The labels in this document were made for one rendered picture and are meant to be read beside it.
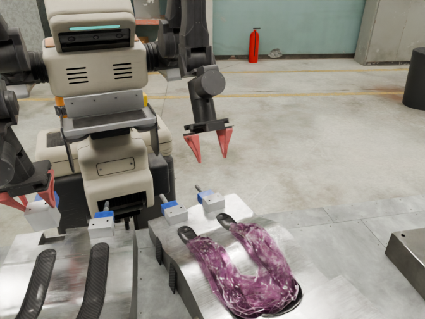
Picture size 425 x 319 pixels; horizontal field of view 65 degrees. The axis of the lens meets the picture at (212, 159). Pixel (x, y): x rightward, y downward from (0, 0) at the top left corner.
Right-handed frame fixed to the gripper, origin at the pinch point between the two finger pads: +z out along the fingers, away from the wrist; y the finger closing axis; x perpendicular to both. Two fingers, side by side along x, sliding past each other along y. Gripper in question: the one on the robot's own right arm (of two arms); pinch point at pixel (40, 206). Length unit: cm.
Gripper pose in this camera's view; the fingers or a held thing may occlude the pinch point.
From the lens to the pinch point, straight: 79.8
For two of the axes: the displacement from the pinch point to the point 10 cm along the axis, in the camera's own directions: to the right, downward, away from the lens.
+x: -2.0, -6.1, 7.7
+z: 1.0, 7.7, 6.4
